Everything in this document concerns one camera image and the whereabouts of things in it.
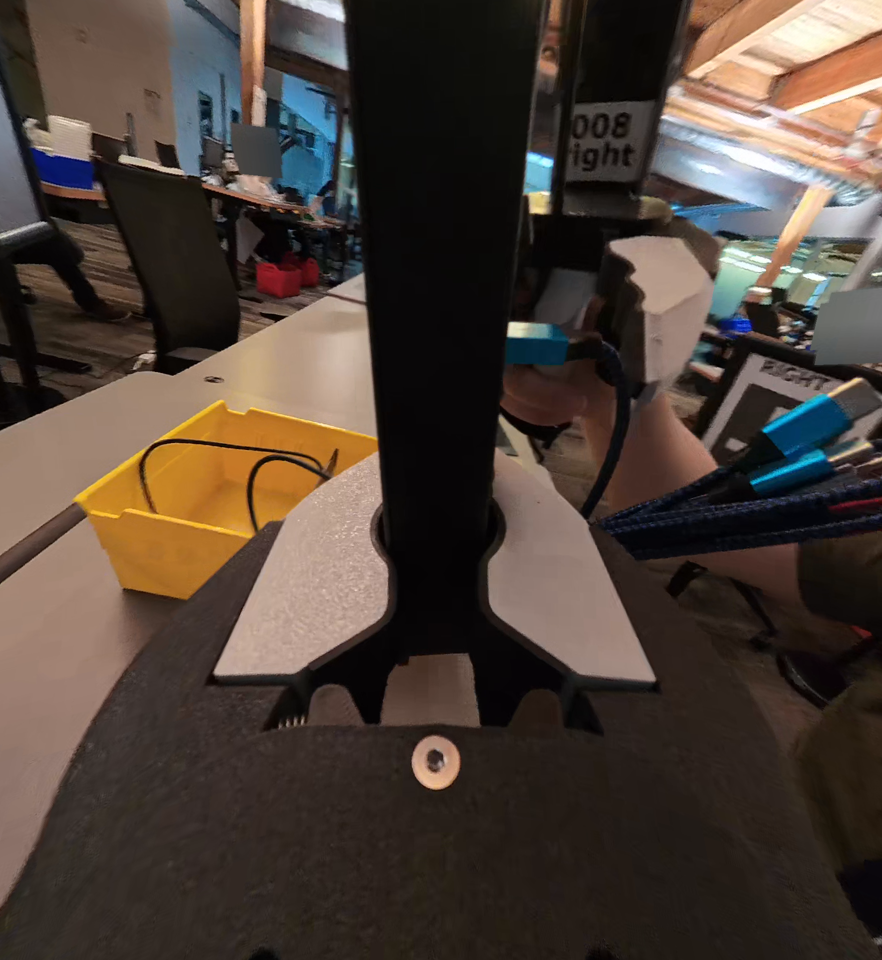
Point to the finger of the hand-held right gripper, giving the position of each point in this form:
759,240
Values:
565,300
663,308

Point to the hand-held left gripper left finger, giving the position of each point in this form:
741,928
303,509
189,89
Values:
299,600

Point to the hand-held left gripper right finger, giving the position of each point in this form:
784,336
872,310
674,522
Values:
568,600

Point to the yellow plastic bin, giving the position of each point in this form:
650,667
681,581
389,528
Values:
186,555

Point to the black 7-port USB hub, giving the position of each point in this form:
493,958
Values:
144,465

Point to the person's right forearm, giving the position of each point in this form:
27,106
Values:
681,480

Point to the person's right hand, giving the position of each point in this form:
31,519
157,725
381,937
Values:
561,393

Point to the black framed sign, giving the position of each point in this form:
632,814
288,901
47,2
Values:
756,405

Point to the black office chair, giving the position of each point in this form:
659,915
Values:
171,255

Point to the blue storage box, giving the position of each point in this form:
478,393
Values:
63,168

